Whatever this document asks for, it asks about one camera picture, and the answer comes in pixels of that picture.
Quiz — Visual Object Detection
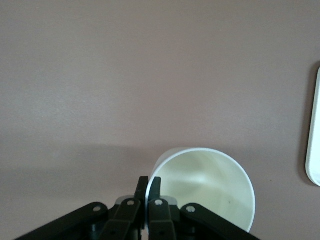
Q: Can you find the white bear print tray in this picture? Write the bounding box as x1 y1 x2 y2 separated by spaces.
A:
305 66 320 187

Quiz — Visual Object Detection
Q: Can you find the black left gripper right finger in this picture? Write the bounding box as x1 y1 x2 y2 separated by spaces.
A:
147 176 177 240

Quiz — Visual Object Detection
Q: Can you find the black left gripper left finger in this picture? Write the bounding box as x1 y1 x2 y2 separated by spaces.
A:
99 176 150 240

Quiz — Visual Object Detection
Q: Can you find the cream paper cup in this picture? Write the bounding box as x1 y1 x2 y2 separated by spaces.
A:
145 147 257 233

